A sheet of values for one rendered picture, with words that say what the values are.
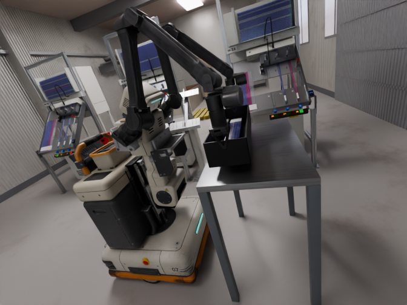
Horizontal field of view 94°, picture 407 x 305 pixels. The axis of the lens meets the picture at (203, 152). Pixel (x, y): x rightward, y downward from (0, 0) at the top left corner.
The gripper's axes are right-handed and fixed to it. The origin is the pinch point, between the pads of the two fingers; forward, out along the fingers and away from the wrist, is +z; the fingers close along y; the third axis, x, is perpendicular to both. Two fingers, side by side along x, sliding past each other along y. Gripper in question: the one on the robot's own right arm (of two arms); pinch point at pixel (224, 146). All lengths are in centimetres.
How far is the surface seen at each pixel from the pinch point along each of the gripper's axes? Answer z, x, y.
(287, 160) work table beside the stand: 13.4, -22.9, 7.8
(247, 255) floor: 93, 6, 24
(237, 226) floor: 93, 15, 49
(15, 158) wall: 31, 442, 167
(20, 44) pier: -171, 422, 280
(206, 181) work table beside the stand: 13.2, 10.1, -3.3
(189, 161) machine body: 80, 87, 157
